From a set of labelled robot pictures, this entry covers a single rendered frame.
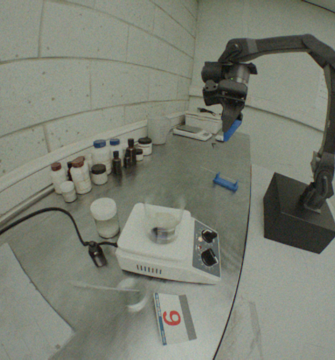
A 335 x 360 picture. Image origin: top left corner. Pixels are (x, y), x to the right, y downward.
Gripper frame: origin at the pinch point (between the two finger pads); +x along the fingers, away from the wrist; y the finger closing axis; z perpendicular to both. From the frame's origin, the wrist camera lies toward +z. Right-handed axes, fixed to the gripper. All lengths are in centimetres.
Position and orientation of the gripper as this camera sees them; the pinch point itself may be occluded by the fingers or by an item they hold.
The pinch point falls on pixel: (228, 124)
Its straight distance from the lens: 40.7
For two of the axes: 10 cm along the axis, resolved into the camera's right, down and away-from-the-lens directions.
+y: -3.6, -0.1, -9.3
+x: -2.9, 9.5, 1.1
